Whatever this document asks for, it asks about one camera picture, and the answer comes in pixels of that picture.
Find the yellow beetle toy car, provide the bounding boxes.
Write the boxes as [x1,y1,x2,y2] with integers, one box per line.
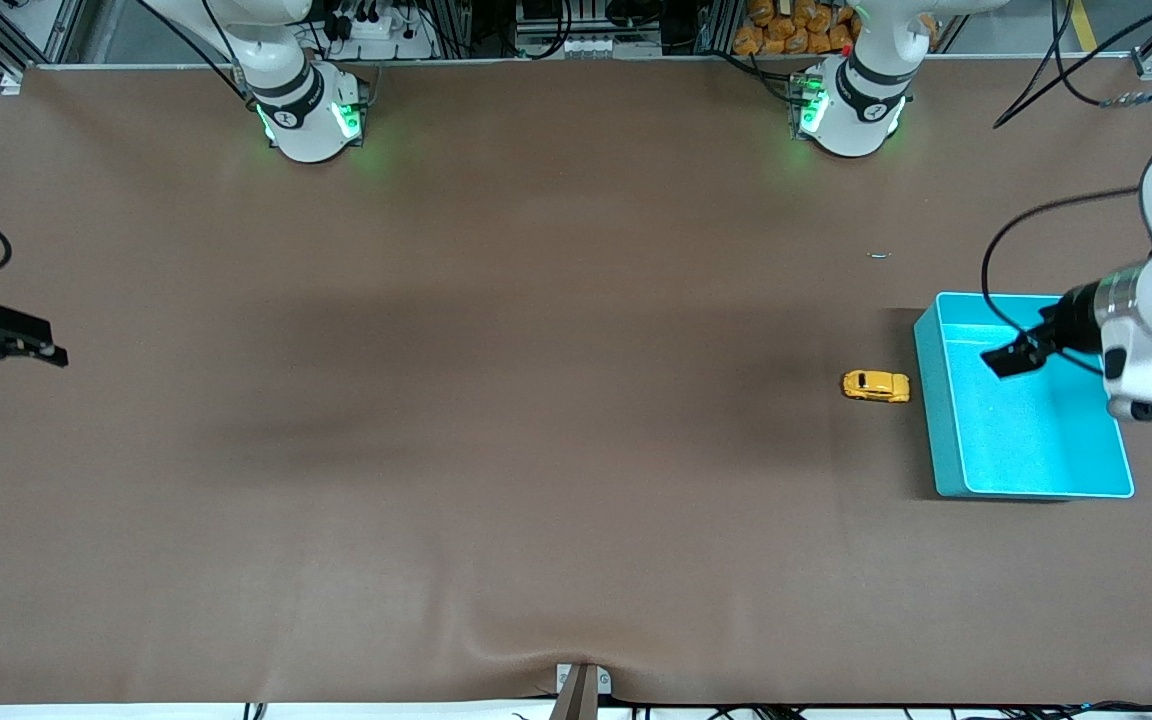
[842,370,912,404]

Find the teal plastic bin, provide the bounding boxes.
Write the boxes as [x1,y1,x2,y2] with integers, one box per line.
[914,292,1135,500]

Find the orange packaged items pile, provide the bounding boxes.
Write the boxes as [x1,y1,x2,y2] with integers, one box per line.
[733,0,862,56]

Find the brown table mat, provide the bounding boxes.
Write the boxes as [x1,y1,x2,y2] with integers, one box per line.
[0,60,1152,706]

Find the white power strip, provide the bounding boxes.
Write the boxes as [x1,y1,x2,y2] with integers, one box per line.
[554,35,639,59]
[334,10,437,61]

